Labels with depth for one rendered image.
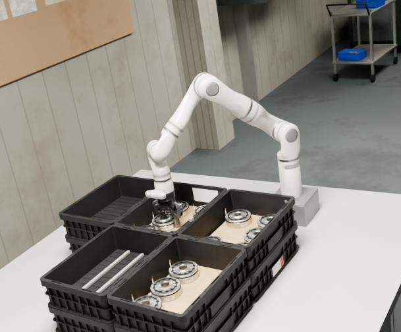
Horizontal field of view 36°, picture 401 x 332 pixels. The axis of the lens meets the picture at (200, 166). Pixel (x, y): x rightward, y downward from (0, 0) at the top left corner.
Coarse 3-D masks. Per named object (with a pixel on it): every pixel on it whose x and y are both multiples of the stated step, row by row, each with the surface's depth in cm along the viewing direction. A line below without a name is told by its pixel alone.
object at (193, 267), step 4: (176, 264) 217; (192, 264) 216; (196, 264) 215; (172, 268) 216; (192, 268) 213; (196, 268) 213; (172, 272) 213; (176, 272) 212; (180, 272) 212; (184, 272) 212; (188, 272) 211; (192, 272) 211; (176, 276) 210; (180, 276) 210; (184, 276) 210
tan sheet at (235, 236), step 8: (256, 216) 248; (224, 224) 246; (256, 224) 242; (216, 232) 241; (224, 232) 240; (232, 232) 239; (240, 232) 238; (224, 240) 234; (232, 240) 233; (240, 240) 232
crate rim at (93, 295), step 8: (104, 232) 233; (144, 232) 229; (152, 232) 227; (168, 240) 220; (80, 248) 224; (72, 256) 220; (48, 272) 212; (128, 272) 204; (40, 280) 208; (48, 280) 207; (120, 280) 201; (56, 288) 205; (64, 288) 202; (72, 288) 200; (80, 288) 199; (112, 288) 197; (88, 296) 197; (96, 296) 195; (104, 296) 194
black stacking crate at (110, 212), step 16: (96, 192) 272; (112, 192) 281; (128, 192) 284; (144, 192) 278; (80, 208) 265; (96, 208) 273; (112, 208) 276; (128, 208) 273; (64, 224) 259; (80, 224) 251
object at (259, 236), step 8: (224, 192) 249; (248, 192) 246; (256, 192) 245; (264, 192) 244; (216, 200) 244; (288, 200) 234; (208, 208) 238; (288, 208) 232; (200, 216) 233; (280, 216) 226; (192, 224) 229; (272, 224) 221; (264, 232) 216; (208, 240) 215; (216, 240) 214; (256, 240) 211; (248, 248) 208
